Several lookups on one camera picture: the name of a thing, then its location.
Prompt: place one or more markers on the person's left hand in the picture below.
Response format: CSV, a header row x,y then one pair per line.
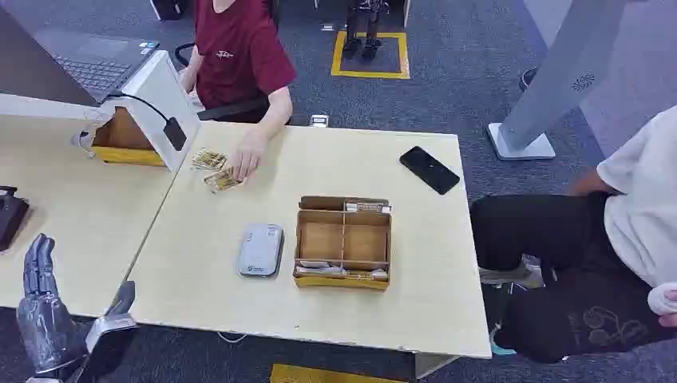
x,y
247,156

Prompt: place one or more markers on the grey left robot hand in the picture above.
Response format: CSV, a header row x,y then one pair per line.
x,y
50,328

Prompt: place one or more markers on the gold printed card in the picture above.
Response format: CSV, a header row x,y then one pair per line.
x,y
222,180
208,159

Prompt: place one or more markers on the wooden card box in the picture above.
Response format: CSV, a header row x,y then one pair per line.
x,y
342,283

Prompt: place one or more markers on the small white floor fitting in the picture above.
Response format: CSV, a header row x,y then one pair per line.
x,y
319,120

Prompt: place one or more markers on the grey rounded case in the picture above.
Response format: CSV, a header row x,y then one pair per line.
x,y
260,249

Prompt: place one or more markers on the seated person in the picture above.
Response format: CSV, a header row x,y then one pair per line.
x,y
238,58

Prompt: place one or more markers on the white laptop stand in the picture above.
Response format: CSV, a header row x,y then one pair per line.
x,y
158,100

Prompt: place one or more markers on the black device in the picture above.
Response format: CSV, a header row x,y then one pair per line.
x,y
10,217

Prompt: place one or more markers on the wooden box with yellow front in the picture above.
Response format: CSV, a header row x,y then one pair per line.
x,y
124,148

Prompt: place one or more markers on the card stack with white edges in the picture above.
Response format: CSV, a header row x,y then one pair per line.
x,y
370,206

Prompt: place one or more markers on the card stack with gold print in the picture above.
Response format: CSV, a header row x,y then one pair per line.
x,y
338,272

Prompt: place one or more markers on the black cabinet base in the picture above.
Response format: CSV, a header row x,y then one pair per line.
x,y
169,8

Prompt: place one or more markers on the black robot legs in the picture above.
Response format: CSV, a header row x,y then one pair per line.
x,y
365,31

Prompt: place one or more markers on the black smartphone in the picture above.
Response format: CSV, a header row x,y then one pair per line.
x,y
429,169

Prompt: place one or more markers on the dark grey laptop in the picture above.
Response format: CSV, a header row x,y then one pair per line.
x,y
84,58

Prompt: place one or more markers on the white desk leg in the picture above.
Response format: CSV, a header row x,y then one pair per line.
x,y
431,365

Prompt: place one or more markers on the dark shoe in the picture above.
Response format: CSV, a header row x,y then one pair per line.
x,y
527,79

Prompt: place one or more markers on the person in black trousers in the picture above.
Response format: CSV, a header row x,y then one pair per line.
x,y
555,238

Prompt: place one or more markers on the white pillar with base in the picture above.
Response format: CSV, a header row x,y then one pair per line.
x,y
560,69

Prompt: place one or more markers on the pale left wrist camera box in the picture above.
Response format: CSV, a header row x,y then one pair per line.
x,y
108,328

